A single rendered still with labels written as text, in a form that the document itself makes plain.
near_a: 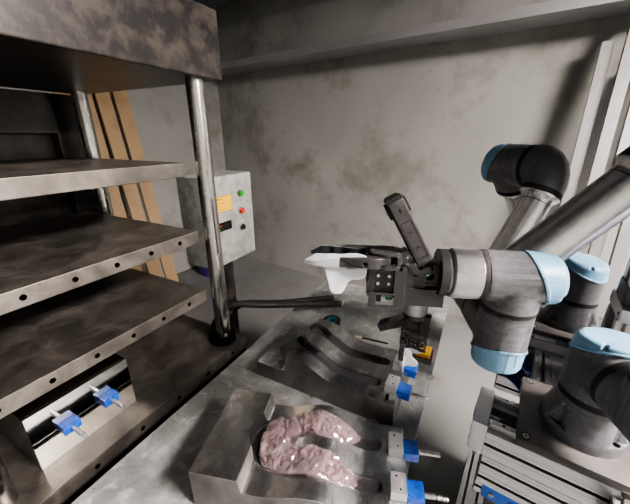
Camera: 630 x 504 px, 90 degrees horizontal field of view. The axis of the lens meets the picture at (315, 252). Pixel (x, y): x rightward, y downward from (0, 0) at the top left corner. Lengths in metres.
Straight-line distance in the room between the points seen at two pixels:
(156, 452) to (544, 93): 2.98
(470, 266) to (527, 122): 2.52
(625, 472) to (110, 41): 1.41
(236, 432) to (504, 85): 2.79
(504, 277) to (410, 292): 0.13
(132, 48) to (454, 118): 2.47
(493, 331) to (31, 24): 1.01
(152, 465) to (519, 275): 0.99
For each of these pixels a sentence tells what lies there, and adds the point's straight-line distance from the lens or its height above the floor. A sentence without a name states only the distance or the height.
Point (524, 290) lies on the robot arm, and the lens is 0.52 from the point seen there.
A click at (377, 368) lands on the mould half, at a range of 1.17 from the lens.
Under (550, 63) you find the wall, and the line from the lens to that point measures 3.00.
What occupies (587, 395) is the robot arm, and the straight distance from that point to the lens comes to 0.86.
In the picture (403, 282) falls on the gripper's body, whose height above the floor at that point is 1.43.
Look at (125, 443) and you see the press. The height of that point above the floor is 0.75.
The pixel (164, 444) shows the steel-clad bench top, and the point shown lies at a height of 0.80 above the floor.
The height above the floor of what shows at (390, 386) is 0.91.
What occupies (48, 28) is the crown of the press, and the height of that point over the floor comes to 1.84.
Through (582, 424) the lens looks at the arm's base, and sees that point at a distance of 0.89.
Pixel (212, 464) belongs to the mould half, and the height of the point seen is 0.91.
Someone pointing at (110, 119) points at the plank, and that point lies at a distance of 3.64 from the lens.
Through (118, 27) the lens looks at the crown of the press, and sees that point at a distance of 1.04.
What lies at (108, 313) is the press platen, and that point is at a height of 1.04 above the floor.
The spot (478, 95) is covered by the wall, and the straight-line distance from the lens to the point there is 3.01.
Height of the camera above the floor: 1.63
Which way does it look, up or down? 20 degrees down
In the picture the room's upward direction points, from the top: straight up
